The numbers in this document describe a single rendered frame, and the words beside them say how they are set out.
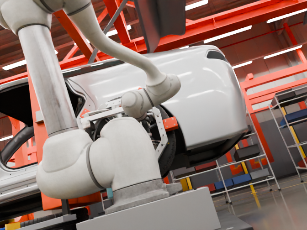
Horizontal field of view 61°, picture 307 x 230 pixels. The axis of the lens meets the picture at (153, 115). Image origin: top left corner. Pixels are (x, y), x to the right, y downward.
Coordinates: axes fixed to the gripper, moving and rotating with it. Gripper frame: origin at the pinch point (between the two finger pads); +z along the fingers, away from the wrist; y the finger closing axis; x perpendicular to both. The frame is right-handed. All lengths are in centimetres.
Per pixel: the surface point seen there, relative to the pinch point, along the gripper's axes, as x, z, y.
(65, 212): -36, 1, -55
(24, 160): 87, 295, -254
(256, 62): 428, 964, 479
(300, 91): 102, 422, 314
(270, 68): 379, 962, 527
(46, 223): -40, -6, -63
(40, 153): 5, 16, -73
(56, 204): -30, 16, -67
